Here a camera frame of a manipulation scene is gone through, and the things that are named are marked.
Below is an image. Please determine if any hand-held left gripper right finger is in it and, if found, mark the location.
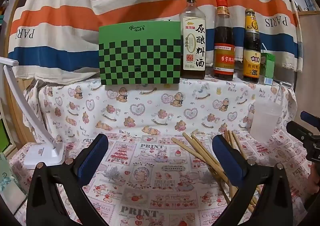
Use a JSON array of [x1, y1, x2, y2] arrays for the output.
[[211, 134, 293, 226]]

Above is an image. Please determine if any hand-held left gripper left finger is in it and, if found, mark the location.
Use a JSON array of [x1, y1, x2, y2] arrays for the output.
[[26, 133, 109, 226]]

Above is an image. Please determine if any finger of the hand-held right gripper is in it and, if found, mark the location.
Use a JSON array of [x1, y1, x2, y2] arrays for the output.
[[300, 111, 320, 127], [286, 121, 320, 142]]

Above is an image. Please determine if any bunch of wooden chopsticks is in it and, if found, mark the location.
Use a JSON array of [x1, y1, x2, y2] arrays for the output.
[[171, 129, 263, 214]]

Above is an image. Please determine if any translucent plastic cup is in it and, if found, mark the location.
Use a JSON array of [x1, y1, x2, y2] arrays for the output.
[[249, 101, 283, 144]]

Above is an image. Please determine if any white charger block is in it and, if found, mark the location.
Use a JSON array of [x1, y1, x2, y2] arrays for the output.
[[271, 80, 293, 89]]

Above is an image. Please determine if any white desk lamp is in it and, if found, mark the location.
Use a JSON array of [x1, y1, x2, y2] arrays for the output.
[[0, 56, 67, 169]]

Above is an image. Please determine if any pink picture print tablecloth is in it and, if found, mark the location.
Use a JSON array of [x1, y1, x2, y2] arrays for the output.
[[10, 128, 313, 226]]

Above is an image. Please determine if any green drink carton with straw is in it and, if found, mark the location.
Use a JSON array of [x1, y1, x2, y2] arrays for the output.
[[259, 43, 276, 85]]

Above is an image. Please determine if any wooden board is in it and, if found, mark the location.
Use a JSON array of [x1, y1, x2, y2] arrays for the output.
[[296, 11, 320, 109]]

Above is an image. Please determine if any yellow-labelled oyster sauce bottle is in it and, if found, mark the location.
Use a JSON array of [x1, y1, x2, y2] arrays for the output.
[[242, 8, 262, 84]]

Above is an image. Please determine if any teal patterned bag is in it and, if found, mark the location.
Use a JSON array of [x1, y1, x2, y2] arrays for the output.
[[0, 152, 28, 206]]

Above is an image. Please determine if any green checkered box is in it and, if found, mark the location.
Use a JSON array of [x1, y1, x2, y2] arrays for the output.
[[98, 21, 181, 86]]

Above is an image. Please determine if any red-capped dark sauce bottle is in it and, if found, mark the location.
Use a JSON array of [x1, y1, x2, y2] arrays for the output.
[[213, 0, 236, 81]]

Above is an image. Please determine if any clear cooking wine bottle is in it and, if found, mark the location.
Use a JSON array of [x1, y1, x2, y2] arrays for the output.
[[179, 0, 206, 80]]

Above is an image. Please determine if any striped cloth backdrop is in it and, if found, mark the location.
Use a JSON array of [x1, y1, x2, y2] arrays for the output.
[[7, 0, 300, 82]]

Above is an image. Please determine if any white cable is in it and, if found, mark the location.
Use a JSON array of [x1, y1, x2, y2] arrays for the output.
[[274, 83, 286, 104]]

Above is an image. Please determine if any wooden frame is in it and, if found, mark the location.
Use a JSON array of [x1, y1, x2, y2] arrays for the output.
[[0, 0, 38, 152]]

